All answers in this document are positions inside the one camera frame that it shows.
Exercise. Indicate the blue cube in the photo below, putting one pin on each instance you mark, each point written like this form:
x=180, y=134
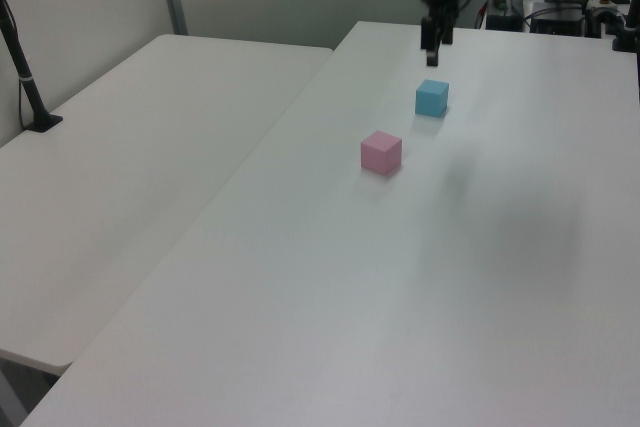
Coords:
x=430, y=99

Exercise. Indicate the pink cube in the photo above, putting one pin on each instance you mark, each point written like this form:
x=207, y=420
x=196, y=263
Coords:
x=380, y=154

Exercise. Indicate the small black box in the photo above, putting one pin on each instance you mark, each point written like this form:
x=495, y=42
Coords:
x=504, y=21

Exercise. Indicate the black electronics box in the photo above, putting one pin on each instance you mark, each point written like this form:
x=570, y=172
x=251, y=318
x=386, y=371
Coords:
x=557, y=17

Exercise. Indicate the black clamp mount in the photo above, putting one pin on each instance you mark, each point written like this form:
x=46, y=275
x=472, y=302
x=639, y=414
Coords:
x=627, y=29

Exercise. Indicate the black camera stand pole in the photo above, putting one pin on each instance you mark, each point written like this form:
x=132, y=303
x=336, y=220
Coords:
x=26, y=82

